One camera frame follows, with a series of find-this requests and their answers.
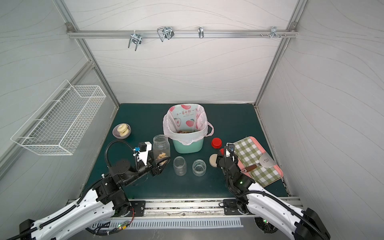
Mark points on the small spatula wooden handle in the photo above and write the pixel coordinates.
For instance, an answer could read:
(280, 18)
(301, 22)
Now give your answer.
(265, 161)

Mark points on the white vent strip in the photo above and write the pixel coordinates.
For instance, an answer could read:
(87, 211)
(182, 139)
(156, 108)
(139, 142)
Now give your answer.
(196, 223)

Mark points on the aluminium crossbar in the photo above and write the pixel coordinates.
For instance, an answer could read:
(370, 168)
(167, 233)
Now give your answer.
(179, 34)

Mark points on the beige lid glass peanut jar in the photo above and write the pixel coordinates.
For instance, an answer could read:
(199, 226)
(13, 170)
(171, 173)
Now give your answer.
(199, 168)

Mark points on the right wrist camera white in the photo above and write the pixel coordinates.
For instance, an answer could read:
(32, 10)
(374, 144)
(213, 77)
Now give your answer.
(229, 150)

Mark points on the metal bracket clamp right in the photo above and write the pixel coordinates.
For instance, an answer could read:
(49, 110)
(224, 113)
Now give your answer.
(273, 34)

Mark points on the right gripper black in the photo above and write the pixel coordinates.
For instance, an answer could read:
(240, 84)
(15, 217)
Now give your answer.
(226, 161)

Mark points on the pink tray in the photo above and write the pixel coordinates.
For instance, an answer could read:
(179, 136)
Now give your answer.
(279, 171)

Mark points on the metal u-bolt clamp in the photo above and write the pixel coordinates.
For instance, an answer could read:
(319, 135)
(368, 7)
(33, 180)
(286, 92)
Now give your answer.
(135, 40)

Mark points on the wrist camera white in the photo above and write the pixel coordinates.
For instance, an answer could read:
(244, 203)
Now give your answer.
(229, 150)
(141, 152)

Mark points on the metal hook clamp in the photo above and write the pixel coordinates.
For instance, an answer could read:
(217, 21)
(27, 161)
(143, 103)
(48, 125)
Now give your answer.
(165, 33)

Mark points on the white wire basket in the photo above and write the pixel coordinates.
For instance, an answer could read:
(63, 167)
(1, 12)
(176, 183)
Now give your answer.
(58, 125)

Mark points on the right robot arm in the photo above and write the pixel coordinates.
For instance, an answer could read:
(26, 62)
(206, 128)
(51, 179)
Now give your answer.
(251, 198)

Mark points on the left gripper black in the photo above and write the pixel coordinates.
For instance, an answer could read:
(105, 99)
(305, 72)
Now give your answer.
(152, 165)

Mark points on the grey bowl with buns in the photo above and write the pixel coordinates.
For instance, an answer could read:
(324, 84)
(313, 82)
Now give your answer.
(122, 131)

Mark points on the red lid peanut jar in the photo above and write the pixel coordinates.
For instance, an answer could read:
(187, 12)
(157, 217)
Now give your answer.
(180, 166)
(161, 147)

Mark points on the green checkered cloth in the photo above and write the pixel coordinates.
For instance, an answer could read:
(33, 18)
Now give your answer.
(258, 162)

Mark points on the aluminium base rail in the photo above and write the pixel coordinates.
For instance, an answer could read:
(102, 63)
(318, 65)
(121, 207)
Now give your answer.
(182, 208)

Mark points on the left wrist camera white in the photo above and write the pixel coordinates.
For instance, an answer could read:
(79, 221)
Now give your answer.
(141, 152)

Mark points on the small metal ring clamp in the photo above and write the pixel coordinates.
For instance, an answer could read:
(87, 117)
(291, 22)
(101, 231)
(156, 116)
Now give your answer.
(201, 32)

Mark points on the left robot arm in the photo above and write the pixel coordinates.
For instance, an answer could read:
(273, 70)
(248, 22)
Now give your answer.
(105, 198)

